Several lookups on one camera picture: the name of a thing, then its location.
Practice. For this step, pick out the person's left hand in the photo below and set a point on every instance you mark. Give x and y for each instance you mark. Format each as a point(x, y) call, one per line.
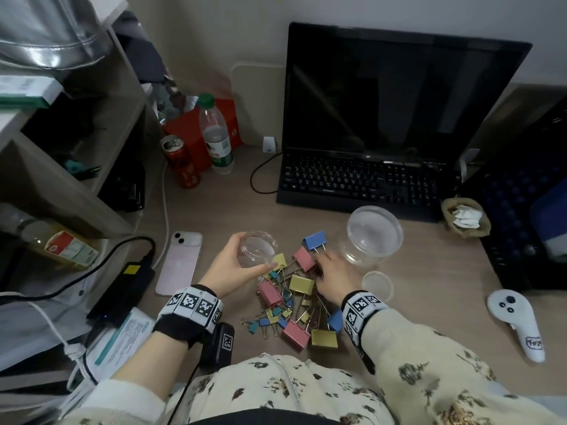
point(226, 269)

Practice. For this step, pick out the person's right hand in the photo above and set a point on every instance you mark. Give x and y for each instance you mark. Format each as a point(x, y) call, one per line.
point(341, 278)

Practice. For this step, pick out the small clear plastic jar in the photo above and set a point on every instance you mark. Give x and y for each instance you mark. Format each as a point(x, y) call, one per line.
point(259, 247)

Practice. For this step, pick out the pile of large binder clips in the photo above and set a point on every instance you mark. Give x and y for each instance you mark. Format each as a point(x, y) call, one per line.
point(301, 283)

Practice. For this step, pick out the large clear plastic jar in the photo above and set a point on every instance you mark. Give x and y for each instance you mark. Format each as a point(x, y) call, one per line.
point(372, 234)

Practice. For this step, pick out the pile of small binder clips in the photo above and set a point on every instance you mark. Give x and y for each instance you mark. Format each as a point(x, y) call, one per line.
point(253, 327)

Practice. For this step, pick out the person's left forearm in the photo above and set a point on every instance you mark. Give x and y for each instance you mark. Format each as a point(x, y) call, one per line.
point(141, 371)

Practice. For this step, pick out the person's right forearm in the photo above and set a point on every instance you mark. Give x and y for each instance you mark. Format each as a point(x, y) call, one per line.
point(421, 362)

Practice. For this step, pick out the person's floral cream jacket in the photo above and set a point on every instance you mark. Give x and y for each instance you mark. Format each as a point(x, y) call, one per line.
point(274, 385)

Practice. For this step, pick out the person's black garment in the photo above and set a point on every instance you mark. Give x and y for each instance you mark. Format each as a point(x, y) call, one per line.
point(288, 418)

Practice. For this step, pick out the clear plastic lid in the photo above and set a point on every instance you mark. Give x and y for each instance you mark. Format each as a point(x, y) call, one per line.
point(378, 285)

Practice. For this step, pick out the pink smartphone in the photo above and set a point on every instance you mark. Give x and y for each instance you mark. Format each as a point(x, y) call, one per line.
point(179, 265)

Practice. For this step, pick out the black keyboard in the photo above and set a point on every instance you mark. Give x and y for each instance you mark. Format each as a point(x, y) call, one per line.
point(345, 181)

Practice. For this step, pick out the red drink can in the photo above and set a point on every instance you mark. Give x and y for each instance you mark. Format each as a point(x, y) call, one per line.
point(186, 170)

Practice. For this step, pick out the black power adapter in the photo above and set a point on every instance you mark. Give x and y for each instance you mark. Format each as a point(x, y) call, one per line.
point(119, 292)

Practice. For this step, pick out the white teal tissue pack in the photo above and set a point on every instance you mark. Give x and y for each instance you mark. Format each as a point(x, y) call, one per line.
point(124, 338)

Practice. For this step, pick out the clear water bottle green cap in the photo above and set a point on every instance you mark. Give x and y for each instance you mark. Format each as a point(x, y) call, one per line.
point(217, 146)

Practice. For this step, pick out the black electronic device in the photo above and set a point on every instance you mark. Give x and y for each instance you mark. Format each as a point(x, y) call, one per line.
point(126, 190)

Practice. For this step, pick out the small white device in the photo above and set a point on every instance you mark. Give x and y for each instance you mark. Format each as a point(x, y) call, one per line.
point(269, 144)

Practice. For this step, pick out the brown paper cup with tissue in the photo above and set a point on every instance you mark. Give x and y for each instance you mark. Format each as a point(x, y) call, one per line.
point(469, 233)

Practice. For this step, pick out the crumpled white tissue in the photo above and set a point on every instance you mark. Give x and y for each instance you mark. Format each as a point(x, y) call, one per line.
point(467, 216)

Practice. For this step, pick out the red cardboard box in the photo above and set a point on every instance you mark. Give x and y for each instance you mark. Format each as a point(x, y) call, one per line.
point(186, 128)

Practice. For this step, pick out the yellow juice bottle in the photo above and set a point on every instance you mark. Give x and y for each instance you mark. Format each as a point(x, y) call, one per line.
point(57, 247)

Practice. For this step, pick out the white handheld controller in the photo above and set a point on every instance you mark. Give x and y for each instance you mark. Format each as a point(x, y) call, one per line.
point(509, 309)

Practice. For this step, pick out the crumpled clear plastic wrap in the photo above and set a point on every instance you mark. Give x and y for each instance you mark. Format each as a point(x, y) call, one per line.
point(170, 106)

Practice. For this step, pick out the black plastic crate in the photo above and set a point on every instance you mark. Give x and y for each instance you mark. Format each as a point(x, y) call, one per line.
point(500, 208)

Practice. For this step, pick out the teal small gadget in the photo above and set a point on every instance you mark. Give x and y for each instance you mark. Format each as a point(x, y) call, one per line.
point(75, 165)

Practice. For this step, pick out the black computer monitor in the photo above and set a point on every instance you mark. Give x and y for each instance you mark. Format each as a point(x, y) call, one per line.
point(398, 92)

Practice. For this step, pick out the grey shelf unit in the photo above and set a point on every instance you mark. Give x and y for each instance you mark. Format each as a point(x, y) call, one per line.
point(40, 181)

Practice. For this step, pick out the blue folder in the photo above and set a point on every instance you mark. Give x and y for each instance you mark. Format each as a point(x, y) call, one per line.
point(549, 216)

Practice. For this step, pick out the dark fabric bag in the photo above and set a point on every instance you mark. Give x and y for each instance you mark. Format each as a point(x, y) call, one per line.
point(141, 53)

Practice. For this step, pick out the green white box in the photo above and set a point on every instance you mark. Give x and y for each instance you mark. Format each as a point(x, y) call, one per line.
point(26, 90)

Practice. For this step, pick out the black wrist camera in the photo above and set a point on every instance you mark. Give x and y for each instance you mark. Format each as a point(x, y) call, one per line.
point(217, 345)

